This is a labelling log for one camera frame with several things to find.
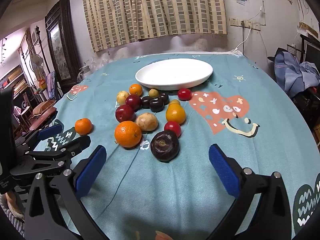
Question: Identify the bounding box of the small mandarin orange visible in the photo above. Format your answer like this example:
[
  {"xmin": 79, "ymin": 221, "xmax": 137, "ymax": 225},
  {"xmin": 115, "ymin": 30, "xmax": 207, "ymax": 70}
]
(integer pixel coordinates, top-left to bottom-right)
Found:
[{"xmin": 74, "ymin": 118, "xmax": 93, "ymax": 135}]

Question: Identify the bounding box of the large orange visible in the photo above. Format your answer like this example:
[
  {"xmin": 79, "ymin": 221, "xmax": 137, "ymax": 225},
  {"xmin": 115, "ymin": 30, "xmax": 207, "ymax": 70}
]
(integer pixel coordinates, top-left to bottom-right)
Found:
[{"xmin": 114, "ymin": 121, "xmax": 142, "ymax": 148}]

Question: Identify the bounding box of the dark red plum front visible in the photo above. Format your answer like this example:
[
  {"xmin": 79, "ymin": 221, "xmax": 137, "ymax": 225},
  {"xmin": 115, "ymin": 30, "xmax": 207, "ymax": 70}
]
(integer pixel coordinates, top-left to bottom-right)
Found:
[{"xmin": 115, "ymin": 105, "xmax": 135, "ymax": 122}]

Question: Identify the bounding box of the dark red plum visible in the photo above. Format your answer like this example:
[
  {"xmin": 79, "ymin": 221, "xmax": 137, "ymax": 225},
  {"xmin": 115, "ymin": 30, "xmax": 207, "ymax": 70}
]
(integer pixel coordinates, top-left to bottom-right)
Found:
[
  {"xmin": 115, "ymin": 105, "xmax": 135, "ymax": 122},
  {"xmin": 125, "ymin": 94, "xmax": 142, "ymax": 112}
]

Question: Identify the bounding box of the pale yellow small fruit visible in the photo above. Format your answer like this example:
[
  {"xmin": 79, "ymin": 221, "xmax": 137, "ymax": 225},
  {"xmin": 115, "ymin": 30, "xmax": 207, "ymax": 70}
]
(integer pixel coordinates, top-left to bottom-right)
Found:
[{"xmin": 117, "ymin": 90, "xmax": 129, "ymax": 105}]

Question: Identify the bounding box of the dark red plum back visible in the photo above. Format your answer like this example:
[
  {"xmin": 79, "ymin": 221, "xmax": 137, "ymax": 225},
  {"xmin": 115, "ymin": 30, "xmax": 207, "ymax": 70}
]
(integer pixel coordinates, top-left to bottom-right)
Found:
[{"xmin": 125, "ymin": 94, "xmax": 142, "ymax": 112}]

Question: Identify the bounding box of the beige potato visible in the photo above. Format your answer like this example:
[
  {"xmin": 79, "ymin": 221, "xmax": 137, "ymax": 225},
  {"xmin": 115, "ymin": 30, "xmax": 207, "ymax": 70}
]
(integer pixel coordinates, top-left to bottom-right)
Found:
[{"xmin": 136, "ymin": 113, "xmax": 158, "ymax": 132}]

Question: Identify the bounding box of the small orange kumquat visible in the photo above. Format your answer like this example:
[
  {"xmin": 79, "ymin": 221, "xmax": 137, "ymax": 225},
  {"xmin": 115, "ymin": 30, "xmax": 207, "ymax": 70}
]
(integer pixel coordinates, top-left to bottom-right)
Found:
[{"xmin": 129, "ymin": 83, "xmax": 143, "ymax": 96}]

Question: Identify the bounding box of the black plum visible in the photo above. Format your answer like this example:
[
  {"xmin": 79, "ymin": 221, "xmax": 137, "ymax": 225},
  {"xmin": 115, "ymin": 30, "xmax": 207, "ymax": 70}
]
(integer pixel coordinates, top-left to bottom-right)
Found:
[
  {"xmin": 141, "ymin": 96, "xmax": 152, "ymax": 109},
  {"xmin": 159, "ymin": 93, "xmax": 169, "ymax": 105},
  {"xmin": 149, "ymin": 98, "xmax": 164, "ymax": 113}
]

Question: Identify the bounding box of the dark purple mangosteen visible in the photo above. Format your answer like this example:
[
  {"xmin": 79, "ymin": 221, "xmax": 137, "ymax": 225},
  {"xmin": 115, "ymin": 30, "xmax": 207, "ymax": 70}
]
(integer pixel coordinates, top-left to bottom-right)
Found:
[{"xmin": 150, "ymin": 130, "xmax": 180, "ymax": 163}]

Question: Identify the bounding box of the black plum front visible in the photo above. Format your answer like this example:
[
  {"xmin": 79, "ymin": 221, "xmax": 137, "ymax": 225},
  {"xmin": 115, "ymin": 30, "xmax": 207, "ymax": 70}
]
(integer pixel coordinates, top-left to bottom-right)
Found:
[{"xmin": 149, "ymin": 98, "xmax": 164, "ymax": 113}]

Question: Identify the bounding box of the small yellow-green fruit back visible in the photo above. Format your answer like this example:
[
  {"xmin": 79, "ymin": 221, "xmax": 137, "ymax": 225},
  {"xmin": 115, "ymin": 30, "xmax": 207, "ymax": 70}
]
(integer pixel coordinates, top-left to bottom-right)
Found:
[{"xmin": 149, "ymin": 89, "xmax": 159, "ymax": 98}]

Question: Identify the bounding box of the red cherry tomato front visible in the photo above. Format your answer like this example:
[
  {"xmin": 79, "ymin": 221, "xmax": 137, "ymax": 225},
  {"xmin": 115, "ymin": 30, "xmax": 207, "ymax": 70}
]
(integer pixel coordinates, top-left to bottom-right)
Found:
[{"xmin": 164, "ymin": 121, "xmax": 182, "ymax": 138}]

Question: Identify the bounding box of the red cherry tomato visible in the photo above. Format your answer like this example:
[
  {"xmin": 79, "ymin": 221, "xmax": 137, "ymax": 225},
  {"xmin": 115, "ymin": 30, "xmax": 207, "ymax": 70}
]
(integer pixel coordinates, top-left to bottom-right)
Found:
[
  {"xmin": 164, "ymin": 121, "xmax": 182, "ymax": 138},
  {"xmin": 177, "ymin": 88, "xmax": 192, "ymax": 101}
]

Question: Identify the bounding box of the yellow orange persimmon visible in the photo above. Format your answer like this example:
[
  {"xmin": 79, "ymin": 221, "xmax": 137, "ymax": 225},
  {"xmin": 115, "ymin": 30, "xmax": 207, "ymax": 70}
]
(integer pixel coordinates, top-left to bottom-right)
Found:
[{"xmin": 165, "ymin": 103, "xmax": 186, "ymax": 125}]

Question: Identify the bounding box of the red cherry tomato back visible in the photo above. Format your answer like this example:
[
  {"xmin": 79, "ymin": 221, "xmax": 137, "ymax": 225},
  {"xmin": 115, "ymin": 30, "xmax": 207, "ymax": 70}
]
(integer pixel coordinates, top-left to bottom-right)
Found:
[{"xmin": 177, "ymin": 88, "xmax": 192, "ymax": 101}]

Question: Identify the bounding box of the grey knit sleeve forearm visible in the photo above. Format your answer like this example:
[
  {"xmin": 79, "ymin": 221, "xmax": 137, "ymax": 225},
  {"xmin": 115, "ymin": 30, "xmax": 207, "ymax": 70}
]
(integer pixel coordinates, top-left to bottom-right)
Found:
[{"xmin": 0, "ymin": 195, "xmax": 25, "ymax": 237}]

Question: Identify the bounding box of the person left hand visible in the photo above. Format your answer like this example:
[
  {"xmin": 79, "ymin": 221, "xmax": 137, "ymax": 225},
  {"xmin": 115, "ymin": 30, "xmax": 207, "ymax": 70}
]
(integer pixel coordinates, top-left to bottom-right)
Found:
[{"xmin": 5, "ymin": 191, "xmax": 23, "ymax": 216}]

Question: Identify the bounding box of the white kettle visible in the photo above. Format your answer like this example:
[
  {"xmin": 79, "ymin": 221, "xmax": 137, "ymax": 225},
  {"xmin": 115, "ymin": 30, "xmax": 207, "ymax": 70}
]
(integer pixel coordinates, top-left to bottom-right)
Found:
[{"xmin": 77, "ymin": 65, "xmax": 92, "ymax": 83}]

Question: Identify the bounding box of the teal patterned tablecloth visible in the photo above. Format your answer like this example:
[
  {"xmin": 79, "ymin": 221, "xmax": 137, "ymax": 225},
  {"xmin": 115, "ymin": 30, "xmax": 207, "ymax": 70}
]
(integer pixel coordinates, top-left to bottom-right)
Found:
[{"xmin": 37, "ymin": 54, "xmax": 319, "ymax": 239}]

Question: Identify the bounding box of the dark framed picture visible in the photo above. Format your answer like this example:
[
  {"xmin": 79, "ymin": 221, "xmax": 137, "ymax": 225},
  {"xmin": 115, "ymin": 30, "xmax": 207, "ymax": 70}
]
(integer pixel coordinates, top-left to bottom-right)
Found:
[{"xmin": 44, "ymin": 0, "xmax": 80, "ymax": 93}]

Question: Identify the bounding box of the white oval plate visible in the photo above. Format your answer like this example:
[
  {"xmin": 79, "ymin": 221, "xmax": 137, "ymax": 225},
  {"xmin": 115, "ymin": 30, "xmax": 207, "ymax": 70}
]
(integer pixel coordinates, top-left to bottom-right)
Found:
[{"xmin": 135, "ymin": 58, "xmax": 213, "ymax": 90}]

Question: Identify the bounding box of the striped checkered curtain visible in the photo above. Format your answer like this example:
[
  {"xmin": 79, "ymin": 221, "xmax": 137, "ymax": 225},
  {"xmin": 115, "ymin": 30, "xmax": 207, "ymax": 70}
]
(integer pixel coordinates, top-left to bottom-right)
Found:
[{"xmin": 82, "ymin": 0, "xmax": 227, "ymax": 52}]

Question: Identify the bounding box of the blue clothes pile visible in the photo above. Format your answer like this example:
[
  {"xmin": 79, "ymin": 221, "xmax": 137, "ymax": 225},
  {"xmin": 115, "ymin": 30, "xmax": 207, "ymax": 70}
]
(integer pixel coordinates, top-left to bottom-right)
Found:
[{"xmin": 274, "ymin": 51, "xmax": 319, "ymax": 98}]

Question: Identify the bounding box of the white power cable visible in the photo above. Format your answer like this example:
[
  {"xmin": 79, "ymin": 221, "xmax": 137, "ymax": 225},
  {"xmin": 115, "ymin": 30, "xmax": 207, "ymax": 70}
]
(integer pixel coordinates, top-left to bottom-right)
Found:
[{"xmin": 231, "ymin": 6, "xmax": 263, "ymax": 53}]

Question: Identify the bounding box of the wall power strip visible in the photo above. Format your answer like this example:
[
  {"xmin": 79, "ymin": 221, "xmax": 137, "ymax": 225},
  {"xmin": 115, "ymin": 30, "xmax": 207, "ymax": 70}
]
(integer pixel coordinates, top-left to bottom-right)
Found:
[{"xmin": 229, "ymin": 17, "xmax": 261, "ymax": 31}]

